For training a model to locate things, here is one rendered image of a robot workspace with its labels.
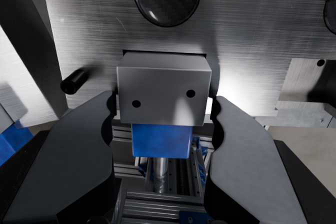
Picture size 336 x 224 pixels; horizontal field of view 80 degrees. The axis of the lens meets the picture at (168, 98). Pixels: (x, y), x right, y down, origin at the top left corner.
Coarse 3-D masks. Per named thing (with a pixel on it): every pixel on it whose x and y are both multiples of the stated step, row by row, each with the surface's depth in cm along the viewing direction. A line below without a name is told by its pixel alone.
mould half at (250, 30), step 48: (48, 0) 11; (96, 0) 11; (240, 0) 11; (288, 0) 11; (96, 48) 13; (144, 48) 13; (192, 48) 13; (240, 48) 13; (288, 48) 13; (240, 96) 14
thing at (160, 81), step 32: (128, 64) 11; (160, 64) 11; (192, 64) 11; (128, 96) 11; (160, 96) 11; (192, 96) 11; (160, 128) 14; (192, 128) 14; (160, 160) 16; (160, 192) 18
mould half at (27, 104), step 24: (0, 0) 16; (24, 0) 18; (0, 24) 15; (24, 24) 18; (0, 48) 16; (24, 48) 17; (48, 48) 20; (0, 72) 17; (24, 72) 17; (48, 72) 19; (0, 96) 18; (24, 96) 18; (48, 96) 19; (24, 120) 19; (48, 120) 19
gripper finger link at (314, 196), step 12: (276, 144) 8; (288, 156) 8; (288, 168) 7; (300, 168) 7; (300, 180) 7; (312, 180) 7; (300, 192) 6; (312, 192) 6; (324, 192) 6; (300, 204) 6; (312, 204) 6; (324, 204) 6; (312, 216) 6; (324, 216) 6
